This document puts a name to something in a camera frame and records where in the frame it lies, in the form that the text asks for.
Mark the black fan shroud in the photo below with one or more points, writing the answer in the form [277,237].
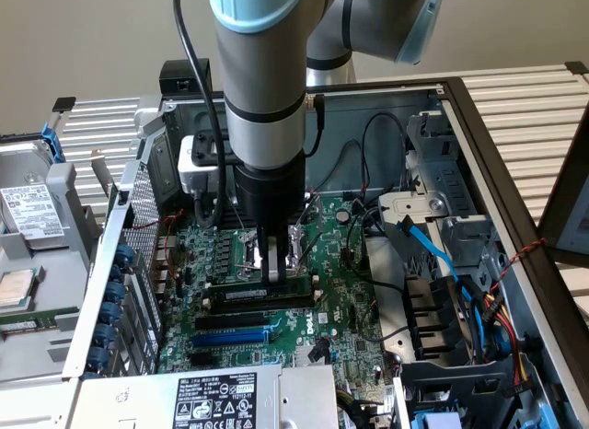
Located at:
[432,318]

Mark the silver hard disk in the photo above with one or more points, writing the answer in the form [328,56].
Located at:
[25,169]

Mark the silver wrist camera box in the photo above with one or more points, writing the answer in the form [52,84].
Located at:
[191,171]

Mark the metal socket cover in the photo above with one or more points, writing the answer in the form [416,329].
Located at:
[313,212]

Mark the black table end cap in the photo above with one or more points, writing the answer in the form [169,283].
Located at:
[577,67]
[64,103]

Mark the green RAM stick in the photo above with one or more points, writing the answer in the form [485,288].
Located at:
[234,293]
[27,322]

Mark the thin metal locking lever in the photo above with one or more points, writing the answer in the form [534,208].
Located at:
[312,248]
[240,222]

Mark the black plastic box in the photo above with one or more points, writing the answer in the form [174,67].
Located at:
[175,74]

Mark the round coin cell battery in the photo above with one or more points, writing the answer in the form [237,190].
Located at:
[341,214]

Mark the silver CPU chip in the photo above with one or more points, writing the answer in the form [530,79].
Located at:
[16,287]

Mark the open metal PC case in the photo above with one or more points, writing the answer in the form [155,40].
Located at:
[345,116]

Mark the CPU socket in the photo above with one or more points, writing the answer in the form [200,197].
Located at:
[248,258]

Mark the metal disk bay cage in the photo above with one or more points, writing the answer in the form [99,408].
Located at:
[442,180]

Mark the small silver heatsink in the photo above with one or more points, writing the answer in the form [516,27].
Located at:
[301,355]

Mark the dark framed panel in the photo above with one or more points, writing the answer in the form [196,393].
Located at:
[561,208]

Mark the long black expansion slot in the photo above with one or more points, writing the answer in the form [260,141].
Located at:
[230,321]

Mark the silver power supply with label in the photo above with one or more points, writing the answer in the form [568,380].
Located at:
[138,401]

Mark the grey parts rack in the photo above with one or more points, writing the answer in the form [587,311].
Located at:
[60,263]

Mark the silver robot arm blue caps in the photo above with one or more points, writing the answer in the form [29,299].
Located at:
[257,79]

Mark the short black expansion slot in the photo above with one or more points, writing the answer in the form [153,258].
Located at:
[201,360]

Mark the green motherboard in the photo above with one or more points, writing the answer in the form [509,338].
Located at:
[331,263]

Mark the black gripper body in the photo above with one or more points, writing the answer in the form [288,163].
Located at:
[271,194]

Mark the black plastic drive bracket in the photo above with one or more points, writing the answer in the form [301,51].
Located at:
[460,378]

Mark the blue card retention clip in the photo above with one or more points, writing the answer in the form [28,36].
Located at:
[98,357]
[104,334]
[125,255]
[117,274]
[113,293]
[109,312]

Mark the blue disk bracket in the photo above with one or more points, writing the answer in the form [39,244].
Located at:
[51,141]

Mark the blue expansion slot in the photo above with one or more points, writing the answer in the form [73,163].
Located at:
[230,338]

